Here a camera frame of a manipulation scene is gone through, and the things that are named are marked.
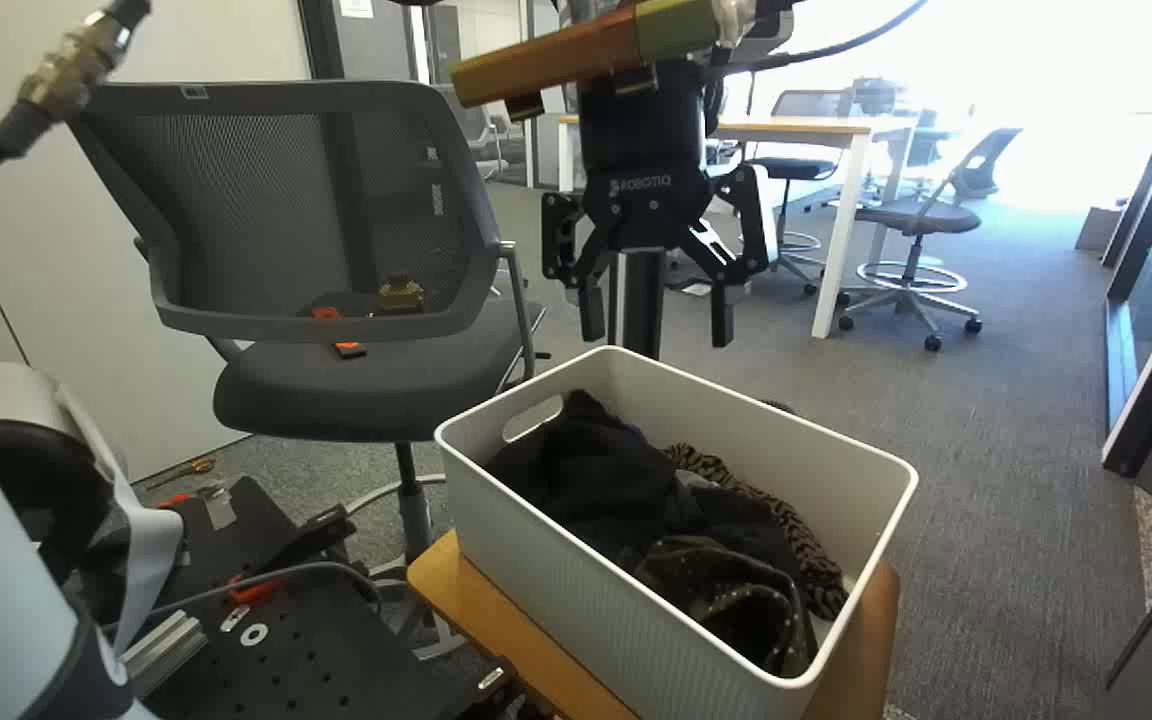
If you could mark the black glass partition post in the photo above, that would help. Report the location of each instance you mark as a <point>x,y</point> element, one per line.
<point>321,37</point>

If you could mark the wooden top office desk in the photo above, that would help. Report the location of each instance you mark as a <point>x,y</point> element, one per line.
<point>842,187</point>

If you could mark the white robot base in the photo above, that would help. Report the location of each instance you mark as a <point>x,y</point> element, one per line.
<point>19,561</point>

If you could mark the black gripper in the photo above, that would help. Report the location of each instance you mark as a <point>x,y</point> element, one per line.
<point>646,147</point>

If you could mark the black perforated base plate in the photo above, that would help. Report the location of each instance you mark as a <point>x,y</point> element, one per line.
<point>309,655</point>

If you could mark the dark office swivel chair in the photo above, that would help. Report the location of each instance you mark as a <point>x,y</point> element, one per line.
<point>799,167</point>

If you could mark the wooden stand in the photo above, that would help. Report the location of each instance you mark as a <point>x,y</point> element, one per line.
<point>483,621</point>

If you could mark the leopard print cloth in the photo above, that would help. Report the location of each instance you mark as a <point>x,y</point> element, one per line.
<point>751,561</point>

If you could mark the grey mesh office chair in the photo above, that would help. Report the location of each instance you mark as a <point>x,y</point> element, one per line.
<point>336,385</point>

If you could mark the white plastic container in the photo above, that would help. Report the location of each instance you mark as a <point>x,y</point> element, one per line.
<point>577,584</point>

